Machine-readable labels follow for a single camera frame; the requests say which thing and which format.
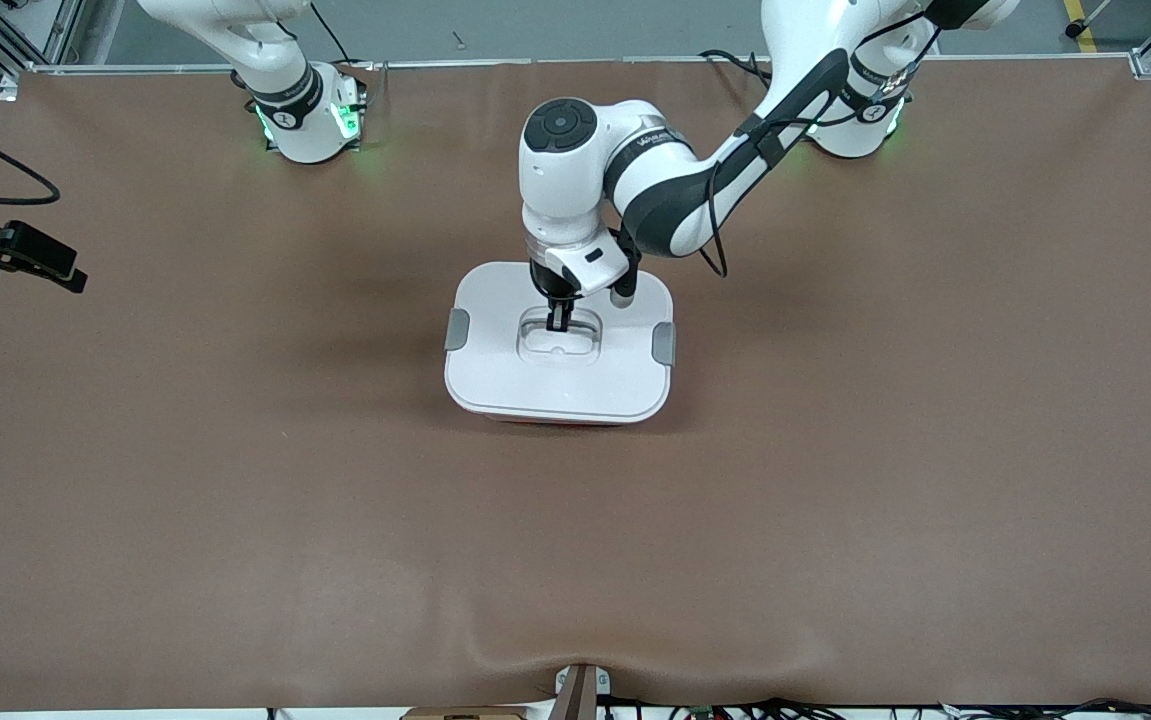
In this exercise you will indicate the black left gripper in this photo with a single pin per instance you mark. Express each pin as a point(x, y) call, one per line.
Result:
point(548, 281)

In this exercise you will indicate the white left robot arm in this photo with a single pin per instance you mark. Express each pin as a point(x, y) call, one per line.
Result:
point(675, 200)

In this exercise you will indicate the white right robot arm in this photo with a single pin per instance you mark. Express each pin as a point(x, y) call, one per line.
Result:
point(295, 110)

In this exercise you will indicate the grey lid latch clip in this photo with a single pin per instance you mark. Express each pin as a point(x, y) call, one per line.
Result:
point(456, 329)
point(664, 344)

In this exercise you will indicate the brown table mat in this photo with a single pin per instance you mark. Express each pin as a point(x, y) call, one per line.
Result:
point(835, 520)

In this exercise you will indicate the black caster with rod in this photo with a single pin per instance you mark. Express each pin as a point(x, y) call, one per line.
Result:
point(1073, 30)

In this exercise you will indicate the front camera mount bracket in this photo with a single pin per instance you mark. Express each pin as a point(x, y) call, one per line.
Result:
point(580, 695)

